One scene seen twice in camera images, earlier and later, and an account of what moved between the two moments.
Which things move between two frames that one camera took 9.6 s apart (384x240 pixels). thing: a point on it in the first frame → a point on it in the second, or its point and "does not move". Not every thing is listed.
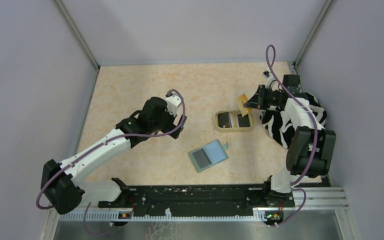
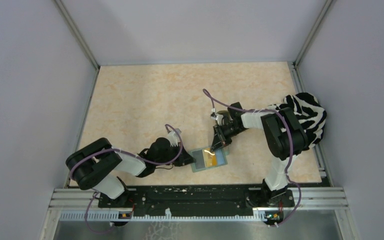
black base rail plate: [188, 200] does not move
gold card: [242, 100] → [210, 157]
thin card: [201, 158] does not move
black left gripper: [172, 126] → [184, 158]
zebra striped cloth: [300, 109] does not move
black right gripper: [257, 101] → [220, 140]
